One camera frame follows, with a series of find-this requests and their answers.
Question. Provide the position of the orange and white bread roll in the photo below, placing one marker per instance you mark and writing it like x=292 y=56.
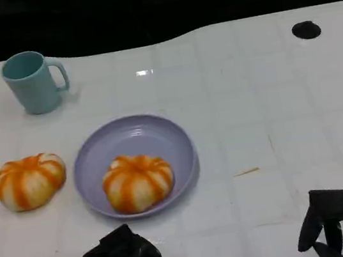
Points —
x=137 y=183
x=29 y=183

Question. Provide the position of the thin orange stick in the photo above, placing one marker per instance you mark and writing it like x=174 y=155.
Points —
x=246 y=172

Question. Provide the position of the lilac plate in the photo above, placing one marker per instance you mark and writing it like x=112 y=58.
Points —
x=134 y=137

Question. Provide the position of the black round table grommet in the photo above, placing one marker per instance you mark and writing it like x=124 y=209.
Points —
x=306 y=30

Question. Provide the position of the pale green mug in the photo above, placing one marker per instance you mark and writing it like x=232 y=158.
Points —
x=34 y=86

